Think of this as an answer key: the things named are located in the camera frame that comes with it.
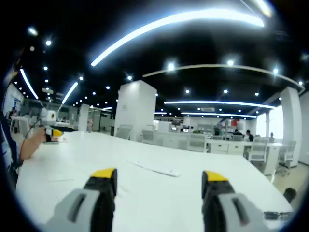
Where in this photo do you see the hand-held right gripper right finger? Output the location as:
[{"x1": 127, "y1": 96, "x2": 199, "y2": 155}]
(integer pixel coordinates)
[{"x1": 201, "y1": 170, "x2": 270, "y2": 232}]

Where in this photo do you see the dark round object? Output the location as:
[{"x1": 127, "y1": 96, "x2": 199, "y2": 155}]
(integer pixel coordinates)
[{"x1": 283, "y1": 188, "x2": 297, "y2": 204}]

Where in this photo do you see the thin gripper cable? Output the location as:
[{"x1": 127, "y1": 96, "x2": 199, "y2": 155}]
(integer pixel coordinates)
[{"x1": 14, "y1": 117, "x2": 43, "y2": 170}]

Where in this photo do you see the white mesh office chair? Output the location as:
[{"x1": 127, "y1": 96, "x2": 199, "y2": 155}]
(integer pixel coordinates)
[
  {"x1": 278, "y1": 140, "x2": 297, "y2": 175},
  {"x1": 247, "y1": 137, "x2": 269, "y2": 168},
  {"x1": 115, "y1": 124, "x2": 134, "y2": 140},
  {"x1": 141, "y1": 129, "x2": 157, "y2": 145},
  {"x1": 188, "y1": 134, "x2": 208, "y2": 153}
]

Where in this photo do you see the curved grey ceiling rail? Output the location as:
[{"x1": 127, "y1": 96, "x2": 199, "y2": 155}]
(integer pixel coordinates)
[{"x1": 142, "y1": 63, "x2": 305, "y2": 88}]

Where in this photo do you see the black flat object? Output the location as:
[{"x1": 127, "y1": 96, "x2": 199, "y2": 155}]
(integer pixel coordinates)
[{"x1": 54, "y1": 125, "x2": 77, "y2": 132}]

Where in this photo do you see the long bright ceiling light strip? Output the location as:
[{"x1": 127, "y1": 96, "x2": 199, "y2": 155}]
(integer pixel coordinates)
[{"x1": 90, "y1": 9, "x2": 265, "y2": 67}]

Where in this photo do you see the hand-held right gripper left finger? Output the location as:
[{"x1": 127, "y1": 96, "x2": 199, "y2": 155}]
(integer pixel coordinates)
[{"x1": 44, "y1": 168, "x2": 118, "y2": 232}]

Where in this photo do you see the person's left hand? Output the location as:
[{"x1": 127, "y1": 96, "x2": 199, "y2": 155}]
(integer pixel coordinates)
[{"x1": 35, "y1": 127, "x2": 48, "y2": 144}]

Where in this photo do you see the dark flat device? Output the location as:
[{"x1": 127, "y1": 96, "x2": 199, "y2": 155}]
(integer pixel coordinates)
[{"x1": 263, "y1": 211, "x2": 295, "y2": 221}]

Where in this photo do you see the curved ceiling light strip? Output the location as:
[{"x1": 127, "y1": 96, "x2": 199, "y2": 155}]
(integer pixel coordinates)
[
  {"x1": 181, "y1": 111, "x2": 258, "y2": 118},
  {"x1": 164, "y1": 100, "x2": 277, "y2": 109}
]

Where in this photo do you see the white square pillar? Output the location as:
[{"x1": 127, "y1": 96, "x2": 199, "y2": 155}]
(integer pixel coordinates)
[
  {"x1": 281, "y1": 86, "x2": 302, "y2": 168},
  {"x1": 114, "y1": 80, "x2": 157, "y2": 142}
]

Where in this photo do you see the long white socket holder strip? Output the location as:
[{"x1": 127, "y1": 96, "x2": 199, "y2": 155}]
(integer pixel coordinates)
[{"x1": 131, "y1": 159, "x2": 182, "y2": 177}]

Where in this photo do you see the white desk with drawers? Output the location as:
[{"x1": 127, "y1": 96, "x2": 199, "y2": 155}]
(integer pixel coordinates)
[{"x1": 207, "y1": 141, "x2": 253, "y2": 155}]

